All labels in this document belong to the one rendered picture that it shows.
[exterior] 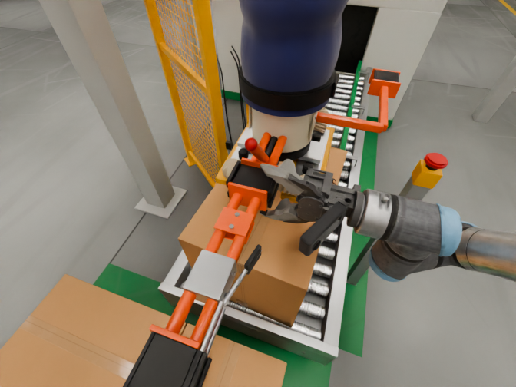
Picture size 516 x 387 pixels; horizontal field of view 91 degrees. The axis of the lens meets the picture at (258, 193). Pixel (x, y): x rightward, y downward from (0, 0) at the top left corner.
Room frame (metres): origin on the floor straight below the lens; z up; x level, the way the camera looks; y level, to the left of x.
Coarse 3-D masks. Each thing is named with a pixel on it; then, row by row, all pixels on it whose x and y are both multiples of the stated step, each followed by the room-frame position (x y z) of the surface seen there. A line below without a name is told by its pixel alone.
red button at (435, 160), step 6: (426, 156) 0.66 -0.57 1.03; (432, 156) 0.65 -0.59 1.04; (438, 156) 0.65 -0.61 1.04; (444, 156) 0.65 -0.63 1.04; (426, 162) 0.64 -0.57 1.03; (432, 162) 0.63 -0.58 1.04; (438, 162) 0.62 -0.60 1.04; (444, 162) 0.62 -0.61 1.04; (432, 168) 0.63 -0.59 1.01; (438, 168) 0.61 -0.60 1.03
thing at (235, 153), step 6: (246, 126) 0.73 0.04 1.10; (252, 126) 0.73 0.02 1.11; (234, 150) 0.61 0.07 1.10; (240, 150) 0.57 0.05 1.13; (246, 150) 0.57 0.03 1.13; (228, 156) 0.58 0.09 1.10; (234, 156) 0.58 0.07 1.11; (240, 156) 0.56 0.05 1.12; (246, 156) 0.56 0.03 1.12; (252, 156) 0.58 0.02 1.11; (222, 174) 0.50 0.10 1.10; (216, 180) 0.49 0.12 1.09; (222, 180) 0.48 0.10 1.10
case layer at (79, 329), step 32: (64, 288) 0.39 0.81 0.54; (96, 288) 0.39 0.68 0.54; (32, 320) 0.26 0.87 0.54; (64, 320) 0.26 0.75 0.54; (96, 320) 0.26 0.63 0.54; (128, 320) 0.26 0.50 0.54; (160, 320) 0.26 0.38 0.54; (0, 352) 0.16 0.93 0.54; (32, 352) 0.16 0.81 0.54; (64, 352) 0.16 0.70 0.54; (96, 352) 0.16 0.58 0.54; (128, 352) 0.16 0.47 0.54; (224, 352) 0.16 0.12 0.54; (256, 352) 0.16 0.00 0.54; (0, 384) 0.07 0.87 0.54; (32, 384) 0.07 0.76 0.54; (64, 384) 0.07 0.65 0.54; (96, 384) 0.07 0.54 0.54; (224, 384) 0.07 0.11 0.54; (256, 384) 0.07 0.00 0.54
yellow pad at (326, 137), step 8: (328, 128) 0.72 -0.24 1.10; (312, 136) 0.64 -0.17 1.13; (320, 136) 0.64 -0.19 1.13; (328, 136) 0.67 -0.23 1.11; (328, 144) 0.64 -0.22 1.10; (328, 152) 0.60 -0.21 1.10; (296, 160) 0.56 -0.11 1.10; (304, 160) 0.56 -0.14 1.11; (296, 168) 0.52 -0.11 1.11; (304, 168) 0.50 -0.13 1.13; (320, 168) 0.52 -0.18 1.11
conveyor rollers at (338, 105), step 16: (352, 80) 2.20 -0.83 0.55; (336, 96) 1.95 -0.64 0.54; (336, 112) 1.70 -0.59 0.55; (352, 112) 1.73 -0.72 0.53; (336, 128) 1.51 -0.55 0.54; (352, 128) 1.49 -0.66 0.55; (336, 144) 1.33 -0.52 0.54; (320, 272) 0.46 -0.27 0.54; (320, 288) 0.39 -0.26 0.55; (304, 304) 0.32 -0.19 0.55; (272, 320) 0.26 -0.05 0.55; (320, 336) 0.21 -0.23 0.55
